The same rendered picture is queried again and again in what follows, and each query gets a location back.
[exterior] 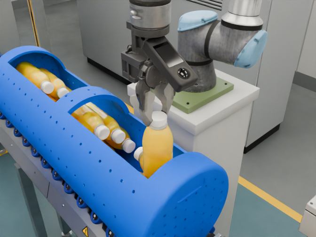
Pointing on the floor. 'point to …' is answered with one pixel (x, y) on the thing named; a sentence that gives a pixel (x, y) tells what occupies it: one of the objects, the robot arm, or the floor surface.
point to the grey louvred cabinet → (111, 47)
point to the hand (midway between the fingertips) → (158, 118)
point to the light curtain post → (39, 24)
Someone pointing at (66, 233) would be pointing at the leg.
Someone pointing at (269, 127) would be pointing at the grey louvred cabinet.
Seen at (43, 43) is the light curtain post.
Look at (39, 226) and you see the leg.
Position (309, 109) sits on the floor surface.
